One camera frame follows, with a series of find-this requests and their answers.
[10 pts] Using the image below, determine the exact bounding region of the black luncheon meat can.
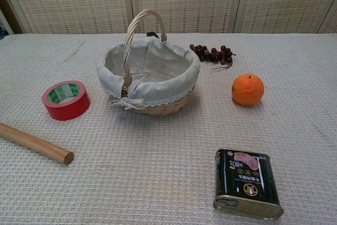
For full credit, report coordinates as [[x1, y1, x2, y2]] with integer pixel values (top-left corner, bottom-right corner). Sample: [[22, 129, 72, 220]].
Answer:
[[213, 148, 284, 221]]

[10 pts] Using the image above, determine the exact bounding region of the orange fruit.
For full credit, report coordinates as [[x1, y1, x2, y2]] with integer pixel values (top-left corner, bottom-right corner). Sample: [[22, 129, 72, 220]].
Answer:
[[231, 73, 265, 106]]

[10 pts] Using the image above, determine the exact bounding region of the wooden rolling pin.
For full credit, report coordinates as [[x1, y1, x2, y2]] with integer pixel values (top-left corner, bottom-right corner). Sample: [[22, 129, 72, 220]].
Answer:
[[0, 122, 74, 165]]

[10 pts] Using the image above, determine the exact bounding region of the white woven basket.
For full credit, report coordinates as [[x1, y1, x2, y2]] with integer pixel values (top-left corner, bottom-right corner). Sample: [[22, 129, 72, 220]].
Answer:
[[96, 8, 201, 116]]

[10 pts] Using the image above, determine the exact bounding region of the white woven tablecloth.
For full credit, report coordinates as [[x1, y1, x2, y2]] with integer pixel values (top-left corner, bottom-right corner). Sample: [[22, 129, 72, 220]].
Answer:
[[0, 33, 337, 225]]

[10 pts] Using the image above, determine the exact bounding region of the red tape roll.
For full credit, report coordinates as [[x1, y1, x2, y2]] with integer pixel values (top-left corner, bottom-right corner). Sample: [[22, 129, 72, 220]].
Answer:
[[41, 80, 91, 121]]

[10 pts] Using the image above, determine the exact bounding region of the dark red grape bunch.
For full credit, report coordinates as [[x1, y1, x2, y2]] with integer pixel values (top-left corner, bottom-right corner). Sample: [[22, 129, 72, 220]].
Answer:
[[189, 44, 236, 71]]

